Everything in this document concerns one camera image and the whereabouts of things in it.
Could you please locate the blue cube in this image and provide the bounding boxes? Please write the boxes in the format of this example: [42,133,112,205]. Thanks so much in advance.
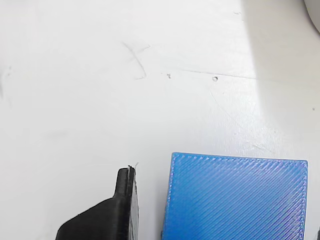
[159,151,309,240]

